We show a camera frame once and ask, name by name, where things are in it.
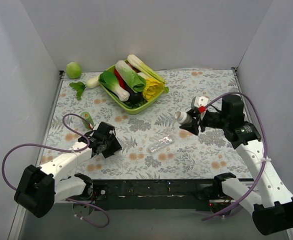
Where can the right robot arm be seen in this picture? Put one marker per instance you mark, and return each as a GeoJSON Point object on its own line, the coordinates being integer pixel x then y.
{"type": "Point", "coordinates": [268, 200]}

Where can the white radish toy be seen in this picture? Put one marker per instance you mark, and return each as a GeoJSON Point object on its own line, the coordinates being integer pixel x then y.
{"type": "Point", "coordinates": [80, 87]}

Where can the green cylindrical bottle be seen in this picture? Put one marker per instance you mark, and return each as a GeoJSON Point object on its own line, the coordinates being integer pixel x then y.
{"type": "Point", "coordinates": [87, 119]}

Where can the dark purple eggplant toy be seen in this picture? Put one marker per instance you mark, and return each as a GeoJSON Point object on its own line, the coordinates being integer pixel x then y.
{"type": "Point", "coordinates": [134, 98]}

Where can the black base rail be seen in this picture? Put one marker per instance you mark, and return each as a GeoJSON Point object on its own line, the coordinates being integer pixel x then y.
{"type": "Point", "coordinates": [142, 194]}

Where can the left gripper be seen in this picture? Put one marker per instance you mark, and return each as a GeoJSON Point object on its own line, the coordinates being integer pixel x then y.
{"type": "Point", "coordinates": [109, 146]}

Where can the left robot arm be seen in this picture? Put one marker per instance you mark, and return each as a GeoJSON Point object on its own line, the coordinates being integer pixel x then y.
{"type": "Point", "coordinates": [40, 187]}

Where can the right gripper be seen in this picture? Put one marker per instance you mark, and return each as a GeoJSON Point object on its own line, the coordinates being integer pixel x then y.
{"type": "Point", "coordinates": [195, 122]}

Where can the green round cabbage toy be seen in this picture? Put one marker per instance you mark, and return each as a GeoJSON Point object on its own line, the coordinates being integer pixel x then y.
{"type": "Point", "coordinates": [73, 70]}

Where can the yellow cabbage toy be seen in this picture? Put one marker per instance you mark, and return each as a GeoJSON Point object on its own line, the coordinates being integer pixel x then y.
{"type": "Point", "coordinates": [152, 88]}

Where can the white green leek toy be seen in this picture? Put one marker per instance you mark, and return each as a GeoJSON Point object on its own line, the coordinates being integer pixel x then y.
{"type": "Point", "coordinates": [137, 63]}

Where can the floral table mat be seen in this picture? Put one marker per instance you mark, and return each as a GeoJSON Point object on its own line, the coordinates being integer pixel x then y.
{"type": "Point", "coordinates": [189, 157]}

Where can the green plastic tray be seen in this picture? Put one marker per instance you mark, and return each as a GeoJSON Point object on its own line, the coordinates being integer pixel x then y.
{"type": "Point", "coordinates": [130, 107]}

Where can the red pepper toy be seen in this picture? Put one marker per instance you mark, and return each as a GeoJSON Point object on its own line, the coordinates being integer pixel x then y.
{"type": "Point", "coordinates": [119, 78]}

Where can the white bok choy toy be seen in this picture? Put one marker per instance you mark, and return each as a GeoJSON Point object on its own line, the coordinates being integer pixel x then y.
{"type": "Point", "coordinates": [110, 81]}

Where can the green napa cabbage toy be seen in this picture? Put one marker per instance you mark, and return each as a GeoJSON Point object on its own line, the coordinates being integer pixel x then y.
{"type": "Point", "coordinates": [130, 77]}

